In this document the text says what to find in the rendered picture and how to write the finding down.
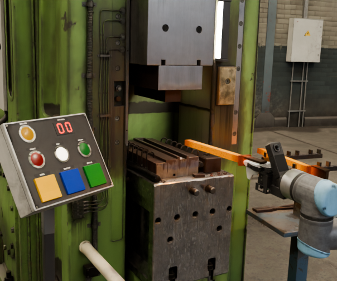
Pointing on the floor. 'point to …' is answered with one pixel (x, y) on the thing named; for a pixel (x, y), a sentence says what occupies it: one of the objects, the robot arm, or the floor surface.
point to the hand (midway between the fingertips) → (248, 159)
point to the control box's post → (48, 244)
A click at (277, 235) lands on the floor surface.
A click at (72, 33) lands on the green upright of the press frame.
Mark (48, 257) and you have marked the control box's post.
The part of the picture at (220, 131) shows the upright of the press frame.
